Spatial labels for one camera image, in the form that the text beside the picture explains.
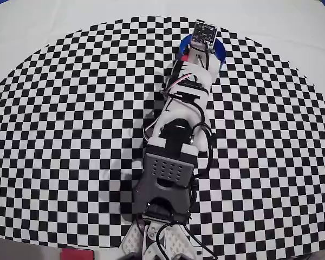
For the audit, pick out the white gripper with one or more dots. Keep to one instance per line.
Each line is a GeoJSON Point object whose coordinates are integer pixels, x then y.
{"type": "Point", "coordinates": [214, 63]}

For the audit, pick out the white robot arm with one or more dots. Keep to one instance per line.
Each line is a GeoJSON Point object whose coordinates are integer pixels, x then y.
{"type": "Point", "coordinates": [168, 173]}

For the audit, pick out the blue round box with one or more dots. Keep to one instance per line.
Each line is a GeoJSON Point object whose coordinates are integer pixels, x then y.
{"type": "Point", "coordinates": [221, 52]}

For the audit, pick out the checkerboard print white sheet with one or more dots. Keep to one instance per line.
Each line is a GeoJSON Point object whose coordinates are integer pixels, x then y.
{"type": "Point", "coordinates": [70, 81]}

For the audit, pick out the red rectangular block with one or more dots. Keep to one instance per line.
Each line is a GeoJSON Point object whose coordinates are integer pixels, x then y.
{"type": "Point", "coordinates": [77, 255]}

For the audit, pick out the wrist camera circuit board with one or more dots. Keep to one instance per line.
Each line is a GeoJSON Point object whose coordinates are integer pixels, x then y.
{"type": "Point", "coordinates": [204, 32]}

